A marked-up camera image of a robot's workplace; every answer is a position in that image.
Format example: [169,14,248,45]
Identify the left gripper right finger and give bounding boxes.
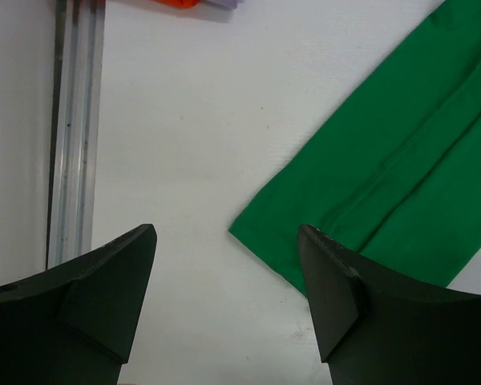
[297,225,481,384]

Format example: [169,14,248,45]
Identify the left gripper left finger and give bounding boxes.
[0,224,157,384]

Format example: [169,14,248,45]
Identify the green t-shirt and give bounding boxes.
[229,1,481,290]

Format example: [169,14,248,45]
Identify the orange t-shirt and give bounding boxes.
[159,0,200,9]

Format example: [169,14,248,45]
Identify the lavender t-shirt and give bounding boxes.
[204,0,242,10]

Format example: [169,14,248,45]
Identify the aluminium rail left edge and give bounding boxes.
[46,1,106,268]

